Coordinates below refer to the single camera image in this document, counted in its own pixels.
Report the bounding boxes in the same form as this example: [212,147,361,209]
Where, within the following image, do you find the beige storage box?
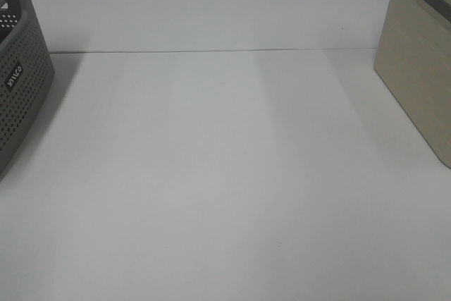
[374,0,450,166]

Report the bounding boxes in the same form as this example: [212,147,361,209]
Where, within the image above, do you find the grey perforated plastic basket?
[1,0,55,175]

